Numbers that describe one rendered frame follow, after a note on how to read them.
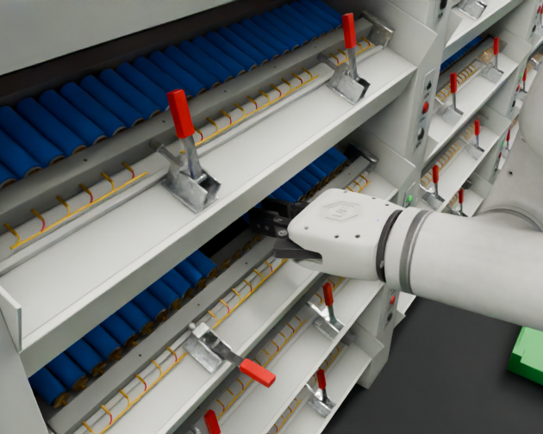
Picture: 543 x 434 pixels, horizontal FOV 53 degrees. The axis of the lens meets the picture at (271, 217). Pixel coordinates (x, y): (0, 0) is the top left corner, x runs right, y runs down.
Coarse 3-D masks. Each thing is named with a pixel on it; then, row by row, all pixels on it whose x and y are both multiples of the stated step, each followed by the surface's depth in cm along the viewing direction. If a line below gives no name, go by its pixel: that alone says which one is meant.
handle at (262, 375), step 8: (216, 344) 53; (216, 352) 54; (224, 352) 53; (232, 352) 53; (232, 360) 53; (240, 360) 53; (248, 360) 53; (240, 368) 52; (248, 368) 52; (256, 368) 52; (256, 376) 51; (264, 376) 51; (272, 376) 51; (264, 384) 51
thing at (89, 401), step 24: (360, 168) 80; (264, 240) 65; (240, 264) 61; (216, 288) 58; (192, 312) 55; (168, 336) 53; (120, 360) 50; (144, 360) 50; (96, 384) 48; (120, 384) 48; (72, 408) 46; (96, 408) 47; (72, 432) 46
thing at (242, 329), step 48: (336, 144) 86; (384, 144) 81; (384, 192) 82; (240, 240) 67; (288, 288) 64; (144, 336) 55; (240, 336) 58; (144, 384) 51; (192, 384) 53; (48, 432) 44; (96, 432) 47; (144, 432) 49
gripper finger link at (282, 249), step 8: (280, 240) 57; (288, 240) 58; (280, 248) 56; (288, 248) 56; (296, 248) 56; (280, 256) 56; (288, 256) 56; (296, 256) 56; (304, 256) 56; (312, 256) 56; (320, 256) 55
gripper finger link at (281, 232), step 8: (256, 208) 62; (256, 216) 62; (264, 216) 62; (272, 216) 61; (256, 224) 62; (264, 224) 61; (272, 224) 60; (264, 232) 62; (272, 232) 61; (280, 232) 58; (288, 232) 58
